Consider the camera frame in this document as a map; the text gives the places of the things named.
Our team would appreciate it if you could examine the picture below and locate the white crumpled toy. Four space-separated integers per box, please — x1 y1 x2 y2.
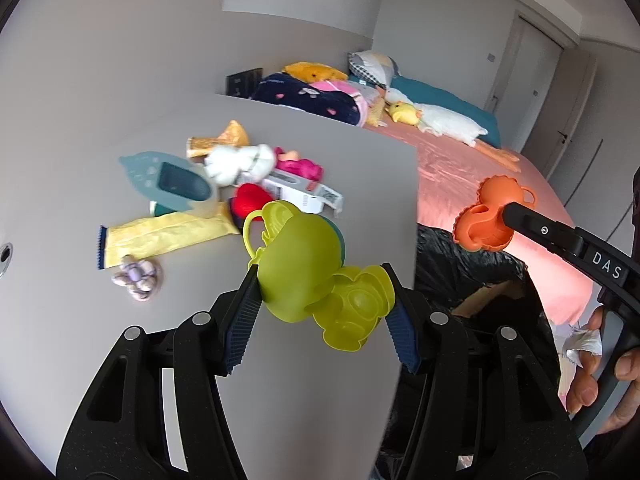
203 143 277 187

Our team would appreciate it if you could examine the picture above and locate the yellow plush cushion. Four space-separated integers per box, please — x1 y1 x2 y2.
282 62 349 84

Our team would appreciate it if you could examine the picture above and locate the person's right hand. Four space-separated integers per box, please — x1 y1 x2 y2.
566 306 640 436

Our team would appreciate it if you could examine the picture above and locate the black trash bag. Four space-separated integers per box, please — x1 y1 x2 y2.
380 224 566 480

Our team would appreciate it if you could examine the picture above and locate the orange toy mold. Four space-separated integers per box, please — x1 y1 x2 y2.
452 175 538 252

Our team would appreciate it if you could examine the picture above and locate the white wardrobe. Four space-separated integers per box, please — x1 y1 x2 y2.
547 55 640 233

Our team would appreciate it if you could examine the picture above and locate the yellow orange peel toy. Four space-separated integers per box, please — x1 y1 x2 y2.
186 120 250 162

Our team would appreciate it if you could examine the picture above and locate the yellow quilted cloth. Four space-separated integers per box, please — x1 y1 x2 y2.
366 99 389 129

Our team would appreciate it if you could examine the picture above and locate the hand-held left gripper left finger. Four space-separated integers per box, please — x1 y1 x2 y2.
56 262 261 480

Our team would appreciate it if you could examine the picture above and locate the pink toy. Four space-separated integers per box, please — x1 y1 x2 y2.
274 147 324 181

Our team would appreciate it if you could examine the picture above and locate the checked patchwork pillow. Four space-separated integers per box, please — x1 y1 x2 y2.
348 50 400 89

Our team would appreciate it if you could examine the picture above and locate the yellow toy mold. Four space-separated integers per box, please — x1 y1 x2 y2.
307 265 396 352

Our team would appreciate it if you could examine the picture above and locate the white door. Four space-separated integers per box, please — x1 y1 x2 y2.
487 12 596 181

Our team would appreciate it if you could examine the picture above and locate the teal toy mold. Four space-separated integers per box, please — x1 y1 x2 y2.
327 217 347 267

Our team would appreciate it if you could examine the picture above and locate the teal pillow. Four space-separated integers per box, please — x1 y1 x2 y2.
390 75 502 149

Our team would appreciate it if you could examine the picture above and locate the olive green toy mold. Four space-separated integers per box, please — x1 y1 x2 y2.
242 200 347 324

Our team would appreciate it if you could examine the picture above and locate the yellow duck plush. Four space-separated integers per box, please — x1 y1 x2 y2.
388 101 424 126

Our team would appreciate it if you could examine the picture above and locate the yellow packet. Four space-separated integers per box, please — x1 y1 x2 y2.
95 207 242 272

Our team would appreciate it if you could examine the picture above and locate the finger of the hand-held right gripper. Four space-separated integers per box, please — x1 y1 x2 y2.
501 201 586 257

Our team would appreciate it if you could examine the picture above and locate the red heart toy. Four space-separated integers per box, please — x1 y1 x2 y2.
228 183 274 231

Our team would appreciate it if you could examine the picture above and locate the navy printed blanket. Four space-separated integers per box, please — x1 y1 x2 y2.
251 72 367 127

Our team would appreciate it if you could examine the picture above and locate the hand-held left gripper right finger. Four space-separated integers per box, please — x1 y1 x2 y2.
381 261 588 480

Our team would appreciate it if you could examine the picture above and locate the beige desk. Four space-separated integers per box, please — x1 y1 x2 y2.
0 92 420 480

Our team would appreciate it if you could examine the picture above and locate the light blue silicone toy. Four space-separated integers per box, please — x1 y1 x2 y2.
119 150 221 216

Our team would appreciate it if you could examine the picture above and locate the bed with pink sheet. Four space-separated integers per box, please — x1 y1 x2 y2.
362 119 597 327

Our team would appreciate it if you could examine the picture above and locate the long white box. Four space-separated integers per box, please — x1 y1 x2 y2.
235 169 345 219

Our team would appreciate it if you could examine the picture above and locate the crumpled white wrapper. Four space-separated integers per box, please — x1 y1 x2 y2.
564 328 604 364

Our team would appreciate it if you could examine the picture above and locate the white goose plush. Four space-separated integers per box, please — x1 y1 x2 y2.
384 87 522 172

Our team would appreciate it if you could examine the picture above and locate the pink printed blanket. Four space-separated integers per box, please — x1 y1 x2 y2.
309 79 362 100

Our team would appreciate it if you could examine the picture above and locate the purple flower toy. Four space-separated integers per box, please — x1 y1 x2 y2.
111 255 164 302

